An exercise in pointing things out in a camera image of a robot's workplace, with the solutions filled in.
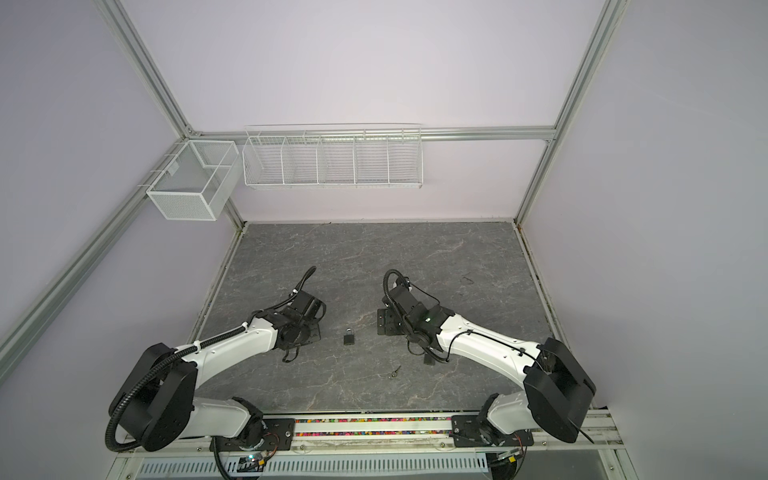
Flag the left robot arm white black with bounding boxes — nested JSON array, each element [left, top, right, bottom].
[[104, 289, 327, 453]]

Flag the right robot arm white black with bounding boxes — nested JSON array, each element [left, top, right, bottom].
[[379, 284, 596, 446]]

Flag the white mesh box basket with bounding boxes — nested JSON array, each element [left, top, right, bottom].
[[147, 140, 242, 221]]

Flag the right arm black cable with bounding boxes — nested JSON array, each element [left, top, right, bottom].
[[382, 268, 595, 445]]

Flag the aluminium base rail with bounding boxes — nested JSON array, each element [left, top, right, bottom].
[[117, 409, 626, 457]]

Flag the white vented cable duct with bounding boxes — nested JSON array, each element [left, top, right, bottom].
[[133, 453, 490, 479]]

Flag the long white wire basket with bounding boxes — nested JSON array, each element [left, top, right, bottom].
[[241, 123, 424, 189]]

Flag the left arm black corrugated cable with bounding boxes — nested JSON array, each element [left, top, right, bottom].
[[104, 265, 319, 453]]

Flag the aluminium frame profiles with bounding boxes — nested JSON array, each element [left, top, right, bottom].
[[1, 1, 627, 380]]

